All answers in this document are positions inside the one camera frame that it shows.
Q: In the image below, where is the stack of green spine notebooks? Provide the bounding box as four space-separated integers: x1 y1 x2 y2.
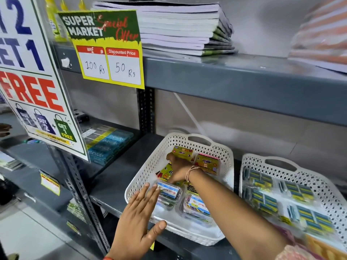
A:
91 0 239 57

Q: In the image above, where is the pink patterned right sleeve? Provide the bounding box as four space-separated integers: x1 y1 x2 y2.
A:
275 243 326 260

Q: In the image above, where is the stack of white notebooks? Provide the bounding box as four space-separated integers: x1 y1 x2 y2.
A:
287 0 347 74

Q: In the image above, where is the sticky notes pack pink edge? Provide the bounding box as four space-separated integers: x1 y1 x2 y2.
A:
172 145 195 162

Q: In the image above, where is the stack of blue boxes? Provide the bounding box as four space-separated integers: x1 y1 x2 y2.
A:
81 123 135 166

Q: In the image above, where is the person's right forearm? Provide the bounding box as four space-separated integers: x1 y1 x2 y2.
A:
188 169 291 260

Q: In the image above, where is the white wall cable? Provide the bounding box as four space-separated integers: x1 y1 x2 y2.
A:
173 92 205 136

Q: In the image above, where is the sticky notes pack orange edge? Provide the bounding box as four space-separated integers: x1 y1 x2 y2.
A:
194 153 220 176

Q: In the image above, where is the beige thread bracelet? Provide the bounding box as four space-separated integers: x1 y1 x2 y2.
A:
185 165 203 185

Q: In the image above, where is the small black box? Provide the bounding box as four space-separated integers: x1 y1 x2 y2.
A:
73 109 90 124

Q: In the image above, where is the large white promo poster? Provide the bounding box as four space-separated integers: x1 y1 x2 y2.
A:
0 0 90 162

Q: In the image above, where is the group of staple packs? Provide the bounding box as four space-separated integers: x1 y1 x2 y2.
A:
242 168 335 236

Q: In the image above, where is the person's left hand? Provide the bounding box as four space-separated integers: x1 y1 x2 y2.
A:
107 182 167 260

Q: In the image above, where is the white perforated basket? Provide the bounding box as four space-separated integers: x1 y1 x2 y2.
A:
238 153 347 260
124 132 235 247

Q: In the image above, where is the orange eraser box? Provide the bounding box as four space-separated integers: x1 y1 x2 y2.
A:
305 233 347 260

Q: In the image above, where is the pink eraser box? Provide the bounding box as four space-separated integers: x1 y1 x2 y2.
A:
272 223 296 246

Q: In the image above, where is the person's right hand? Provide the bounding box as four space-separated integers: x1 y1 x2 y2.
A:
166 152 202 185

